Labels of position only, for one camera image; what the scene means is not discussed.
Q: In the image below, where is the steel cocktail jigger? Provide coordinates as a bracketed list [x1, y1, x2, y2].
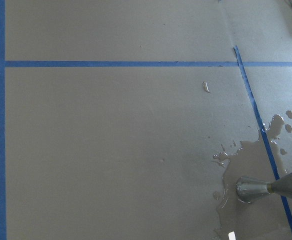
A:
[235, 172, 292, 203]

